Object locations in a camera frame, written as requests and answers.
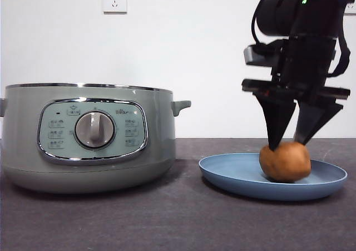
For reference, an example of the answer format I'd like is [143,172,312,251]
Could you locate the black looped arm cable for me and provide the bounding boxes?
[251,0,279,46]

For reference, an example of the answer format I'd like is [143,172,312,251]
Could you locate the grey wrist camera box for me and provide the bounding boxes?
[243,43,285,68]

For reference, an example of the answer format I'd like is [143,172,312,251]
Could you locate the black cable strap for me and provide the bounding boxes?
[327,35,352,78]

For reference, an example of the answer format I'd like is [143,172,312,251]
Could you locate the blue round plate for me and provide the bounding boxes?
[198,152,348,201]

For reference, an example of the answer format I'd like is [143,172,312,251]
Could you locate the white wall socket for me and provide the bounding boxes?
[344,0,356,15]
[103,0,127,14]

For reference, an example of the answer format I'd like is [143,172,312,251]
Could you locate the pale green electric steamer pot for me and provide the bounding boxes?
[0,82,192,194]

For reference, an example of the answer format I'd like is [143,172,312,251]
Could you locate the brown potato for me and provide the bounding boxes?
[259,141,312,183]

